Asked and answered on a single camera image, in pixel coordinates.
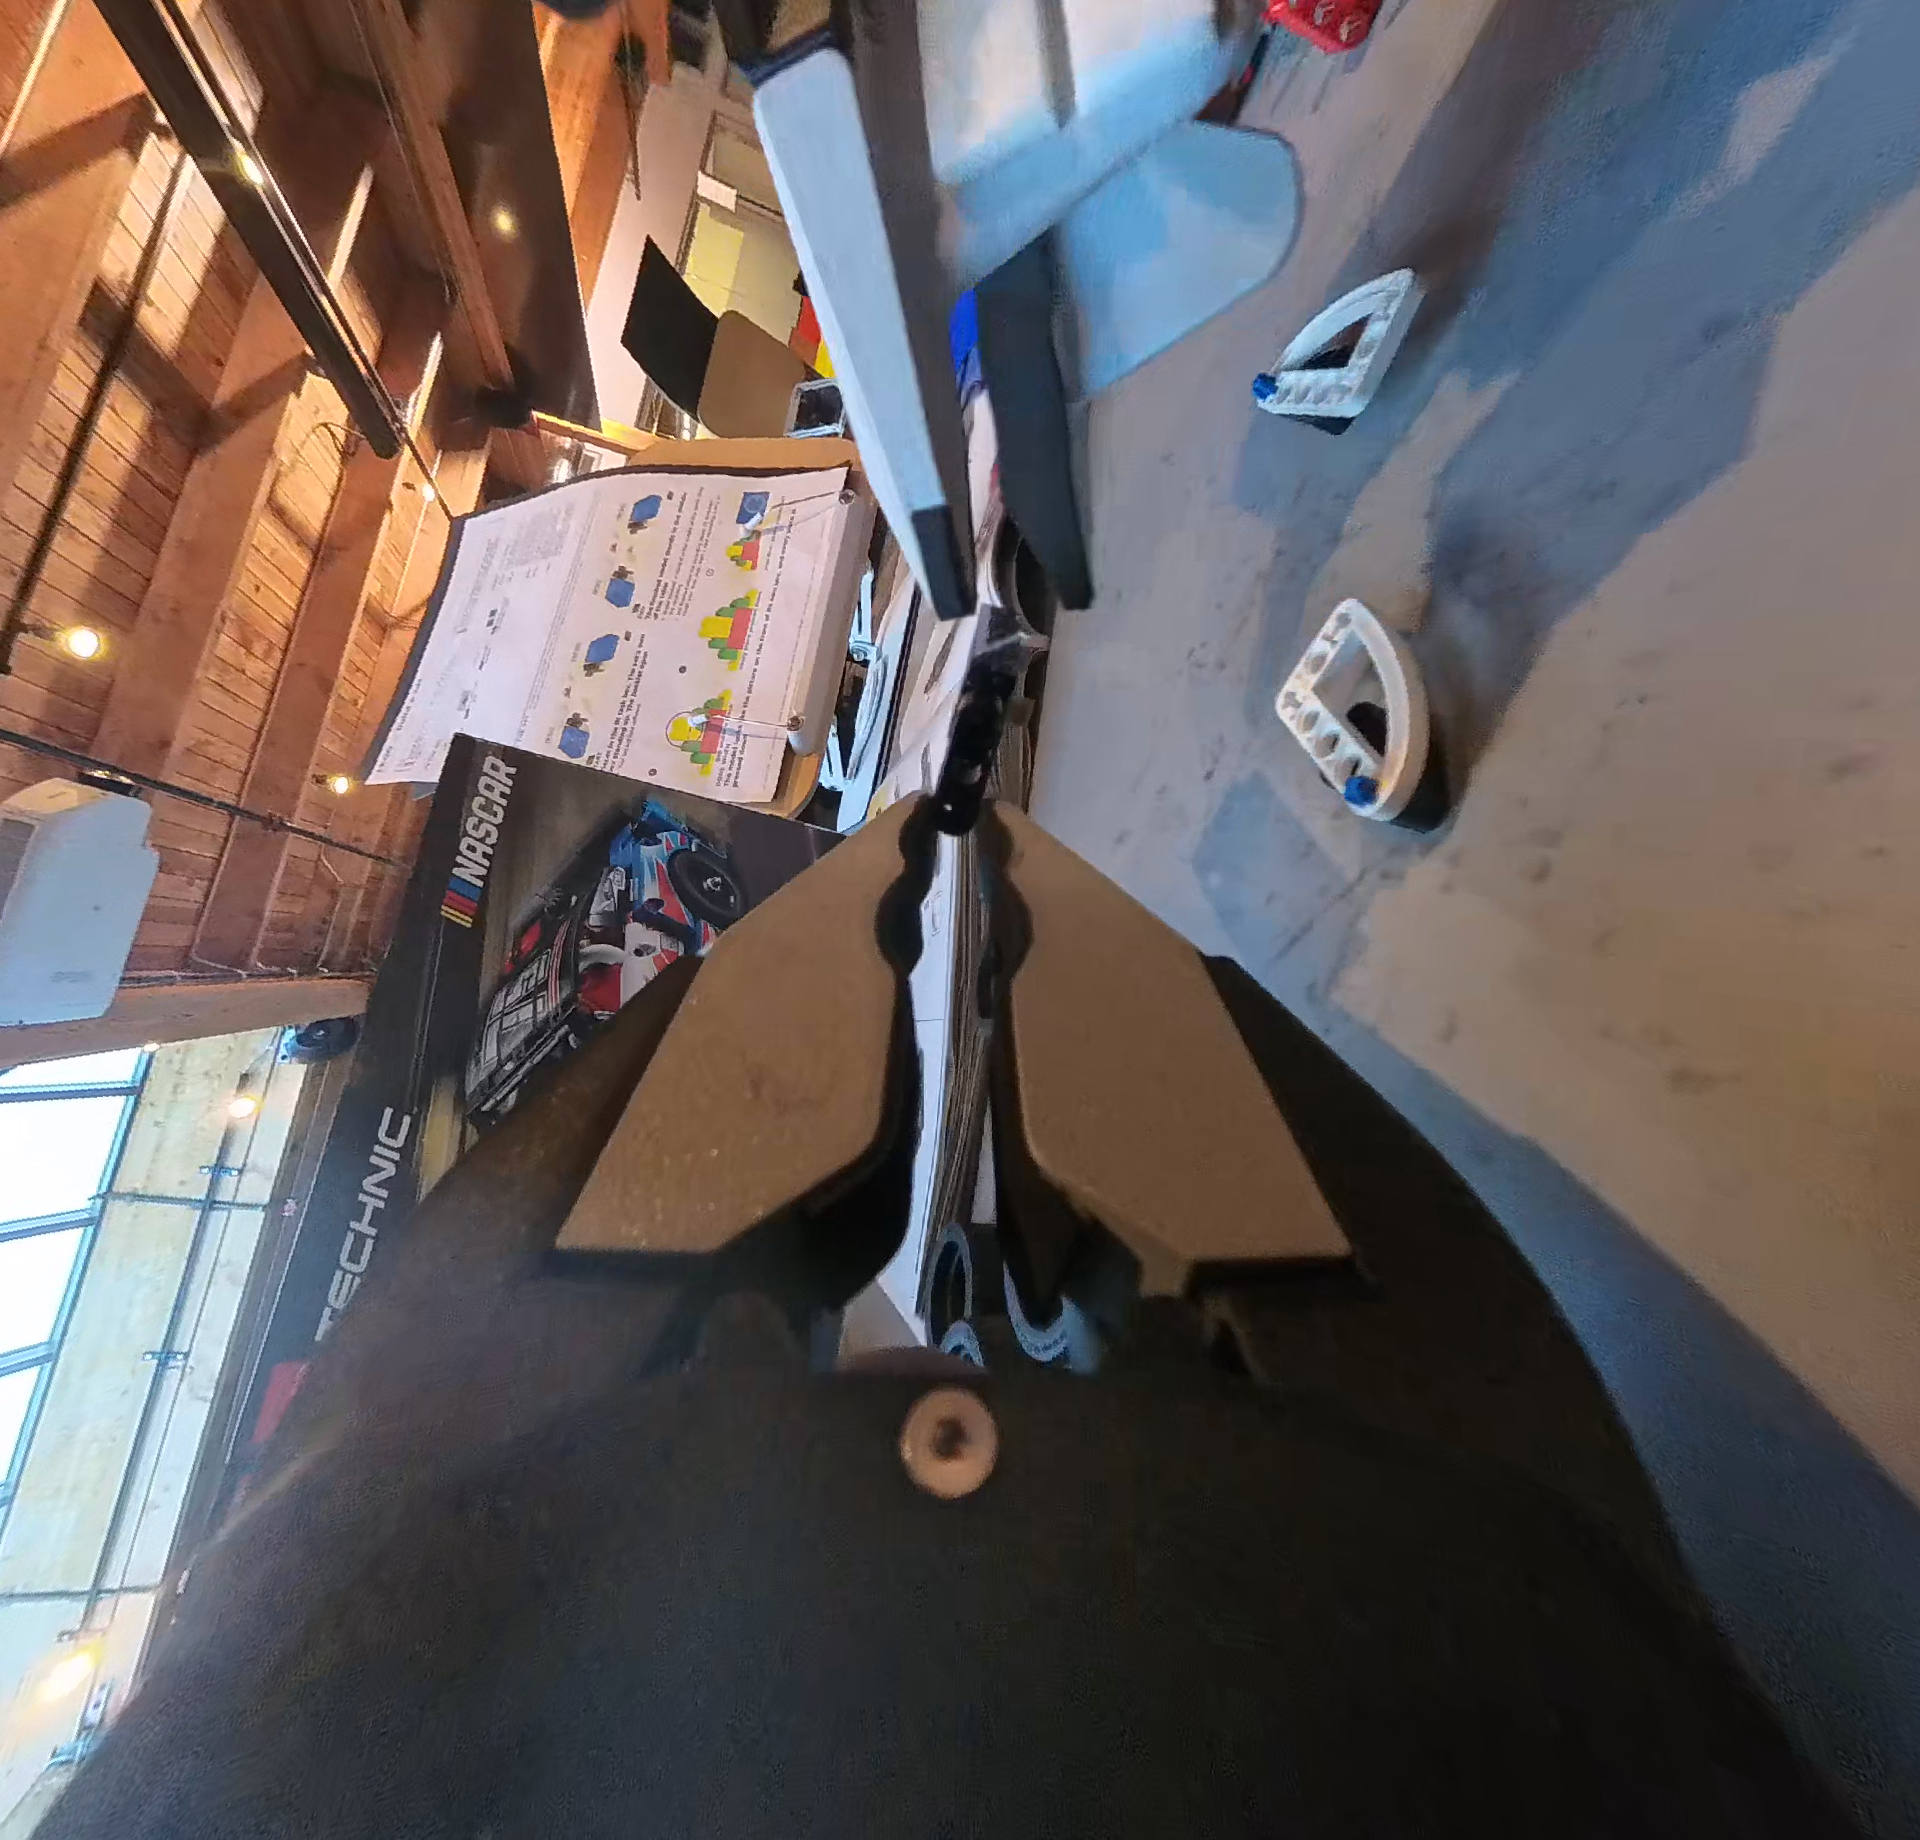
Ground instruction sheet on stand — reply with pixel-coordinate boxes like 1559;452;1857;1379
364;431;902;822

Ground white curved brick with pin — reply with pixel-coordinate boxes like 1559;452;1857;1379
1251;267;1425;439

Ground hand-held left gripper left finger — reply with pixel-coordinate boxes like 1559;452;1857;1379
552;801;924;1260

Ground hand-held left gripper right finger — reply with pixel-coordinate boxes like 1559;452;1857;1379
982;805;1361;1302

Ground large window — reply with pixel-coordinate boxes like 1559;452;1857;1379
0;1045;158;1588

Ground toy car set box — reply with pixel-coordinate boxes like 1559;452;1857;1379
194;737;844;1588

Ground plain white curved brick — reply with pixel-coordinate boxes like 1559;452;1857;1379
1274;597;1455;837

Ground small black curved brick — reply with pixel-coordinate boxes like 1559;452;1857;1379
1342;701;1455;837

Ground black ceiling track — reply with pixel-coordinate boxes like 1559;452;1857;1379
45;0;409;459

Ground tan flat panel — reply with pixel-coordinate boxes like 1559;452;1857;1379
696;310;824;439

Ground grey desk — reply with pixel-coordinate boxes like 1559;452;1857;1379
1020;0;1920;1692

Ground white wall unit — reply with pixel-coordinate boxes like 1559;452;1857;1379
0;777;158;1028

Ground open instruction booklet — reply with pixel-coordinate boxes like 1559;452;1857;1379
839;521;1058;1369

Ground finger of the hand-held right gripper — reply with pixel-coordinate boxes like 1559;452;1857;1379
747;0;979;620
912;0;1305;615

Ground black panel brick with pins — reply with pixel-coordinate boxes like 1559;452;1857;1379
929;616;1004;839

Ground black flat panel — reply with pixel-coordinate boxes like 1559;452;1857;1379
620;236;724;420

